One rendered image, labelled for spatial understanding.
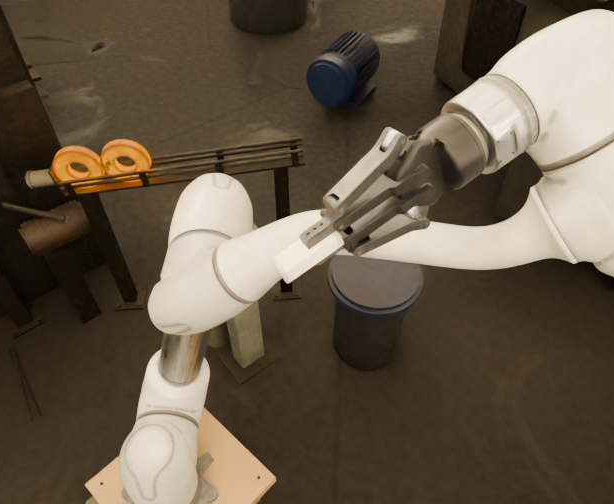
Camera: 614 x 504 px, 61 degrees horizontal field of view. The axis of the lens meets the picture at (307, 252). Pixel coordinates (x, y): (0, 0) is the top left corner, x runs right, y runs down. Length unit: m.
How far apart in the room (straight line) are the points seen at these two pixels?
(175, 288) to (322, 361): 1.32
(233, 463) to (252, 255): 0.88
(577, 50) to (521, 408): 1.65
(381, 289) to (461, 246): 1.08
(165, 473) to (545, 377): 1.47
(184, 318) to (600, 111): 0.59
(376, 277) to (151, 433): 0.88
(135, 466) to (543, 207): 0.97
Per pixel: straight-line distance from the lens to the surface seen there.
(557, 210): 0.63
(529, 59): 0.60
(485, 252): 0.66
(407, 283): 1.76
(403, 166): 0.53
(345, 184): 0.51
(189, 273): 0.79
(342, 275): 1.75
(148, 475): 1.26
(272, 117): 3.21
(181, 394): 1.31
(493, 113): 0.56
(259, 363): 2.06
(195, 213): 0.88
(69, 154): 1.82
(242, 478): 1.49
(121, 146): 1.75
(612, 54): 0.64
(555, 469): 2.07
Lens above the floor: 1.79
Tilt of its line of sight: 48 degrees down
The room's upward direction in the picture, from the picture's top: straight up
